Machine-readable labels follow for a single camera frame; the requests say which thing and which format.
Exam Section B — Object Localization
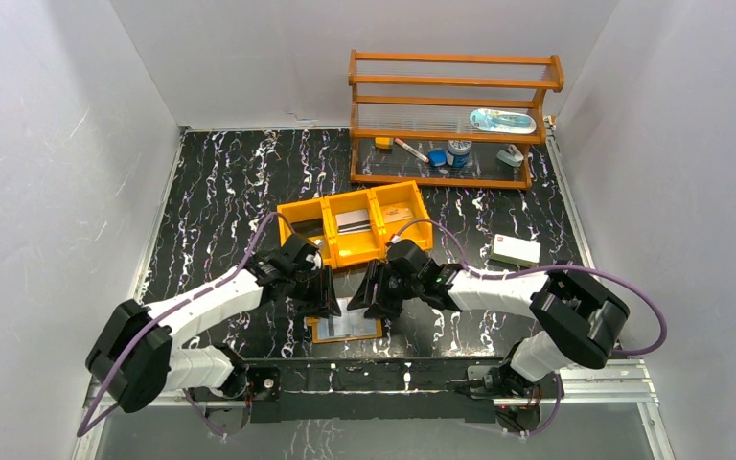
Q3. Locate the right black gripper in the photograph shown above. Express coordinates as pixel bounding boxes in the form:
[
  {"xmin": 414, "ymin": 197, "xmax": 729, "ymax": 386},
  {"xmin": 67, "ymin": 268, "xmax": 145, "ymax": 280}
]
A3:
[{"xmin": 346, "ymin": 258, "xmax": 423, "ymax": 319}]

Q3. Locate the orange leather card holder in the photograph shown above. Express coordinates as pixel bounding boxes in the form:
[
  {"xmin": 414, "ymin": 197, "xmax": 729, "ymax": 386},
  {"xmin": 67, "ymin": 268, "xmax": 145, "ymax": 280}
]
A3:
[{"xmin": 305, "ymin": 296, "xmax": 384, "ymax": 345}]

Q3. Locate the orange three-compartment plastic bin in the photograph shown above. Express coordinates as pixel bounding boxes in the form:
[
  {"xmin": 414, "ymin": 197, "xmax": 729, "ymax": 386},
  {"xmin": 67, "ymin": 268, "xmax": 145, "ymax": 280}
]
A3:
[{"xmin": 277, "ymin": 181, "xmax": 434, "ymax": 269}]

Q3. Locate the white striped card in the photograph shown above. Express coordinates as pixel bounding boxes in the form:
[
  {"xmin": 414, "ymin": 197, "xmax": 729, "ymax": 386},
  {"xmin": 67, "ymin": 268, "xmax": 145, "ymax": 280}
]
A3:
[{"xmin": 318, "ymin": 296, "xmax": 376, "ymax": 340}]

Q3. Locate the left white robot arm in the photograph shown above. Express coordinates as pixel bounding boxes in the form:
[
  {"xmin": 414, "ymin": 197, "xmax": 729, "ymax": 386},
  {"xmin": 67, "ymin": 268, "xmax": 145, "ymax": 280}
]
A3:
[{"xmin": 85, "ymin": 234, "xmax": 341, "ymax": 413}]

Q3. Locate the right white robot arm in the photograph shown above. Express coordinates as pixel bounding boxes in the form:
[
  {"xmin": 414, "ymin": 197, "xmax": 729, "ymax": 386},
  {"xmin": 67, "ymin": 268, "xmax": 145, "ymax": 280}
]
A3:
[{"xmin": 347, "ymin": 239, "xmax": 630, "ymax": 397}]

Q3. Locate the brown card in bin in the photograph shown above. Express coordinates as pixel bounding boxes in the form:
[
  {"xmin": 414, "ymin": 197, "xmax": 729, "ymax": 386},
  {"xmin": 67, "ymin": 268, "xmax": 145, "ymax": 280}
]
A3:
[{"xmin": 383, "ymin": 204, "xmax": 414, "ymax": 223}]

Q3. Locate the white rectangular box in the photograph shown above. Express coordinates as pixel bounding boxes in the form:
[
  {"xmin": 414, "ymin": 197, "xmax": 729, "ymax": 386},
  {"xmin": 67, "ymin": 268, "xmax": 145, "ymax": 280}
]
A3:
[{"xmin": 489, "ymin": 234, "xmax": 541, "ymax": 267}]

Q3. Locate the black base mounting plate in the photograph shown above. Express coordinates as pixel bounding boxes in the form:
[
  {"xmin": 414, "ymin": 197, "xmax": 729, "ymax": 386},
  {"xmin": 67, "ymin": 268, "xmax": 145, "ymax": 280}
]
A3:
[{"xmin": 187, "ymin": 356, "xmax": 563, "ymax": 426}]

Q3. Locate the small blue block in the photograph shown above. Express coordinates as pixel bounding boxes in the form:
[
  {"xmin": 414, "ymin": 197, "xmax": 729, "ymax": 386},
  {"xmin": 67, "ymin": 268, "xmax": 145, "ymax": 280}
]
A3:
[{"xmin": 427, "ymin": 149, "xmax": 449, "ymax": 168}]

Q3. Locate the red white marker pen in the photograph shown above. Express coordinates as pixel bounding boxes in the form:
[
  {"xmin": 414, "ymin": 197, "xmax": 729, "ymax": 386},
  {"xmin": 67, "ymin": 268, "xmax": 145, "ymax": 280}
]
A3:
[{"xmin": 393, "ymin": 138, "xmax": 429, "ymax": 164}]

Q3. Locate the small yellow block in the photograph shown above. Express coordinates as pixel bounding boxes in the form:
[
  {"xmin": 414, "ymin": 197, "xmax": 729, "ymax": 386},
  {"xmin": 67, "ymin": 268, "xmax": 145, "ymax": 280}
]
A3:
[{"xmin": 374, "ymin": 137, "xmax": 394, "ymax": 150}]

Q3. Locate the orange wooden shelf rack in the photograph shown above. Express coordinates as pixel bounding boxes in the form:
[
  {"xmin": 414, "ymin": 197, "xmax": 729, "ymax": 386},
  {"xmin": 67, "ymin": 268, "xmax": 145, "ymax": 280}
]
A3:
[{"xmin": 348, "ymin": 50, "xmax": 565, "ymax": 190}]

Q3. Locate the grey white stapler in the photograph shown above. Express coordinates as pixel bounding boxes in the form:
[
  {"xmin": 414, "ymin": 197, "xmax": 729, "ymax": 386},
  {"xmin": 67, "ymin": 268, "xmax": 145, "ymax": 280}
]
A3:
[{"xmin": 496, "ymin": 145, "xmax": 525, "ymax": 168}]

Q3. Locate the blister pack on shelf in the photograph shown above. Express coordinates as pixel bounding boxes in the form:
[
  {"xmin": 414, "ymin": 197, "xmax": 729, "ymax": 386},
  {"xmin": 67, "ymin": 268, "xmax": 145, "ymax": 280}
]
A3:
[{"xmin": 469, "ymin": 108, "xmax": 537, "ymax": 135}]

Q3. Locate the aluminium frame rail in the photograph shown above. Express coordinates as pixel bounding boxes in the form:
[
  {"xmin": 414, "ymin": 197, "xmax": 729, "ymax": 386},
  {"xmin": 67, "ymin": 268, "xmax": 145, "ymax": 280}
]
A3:
[{"xmin": 74, "ymin": 357, "xmax": 674, "ymax": 459}]

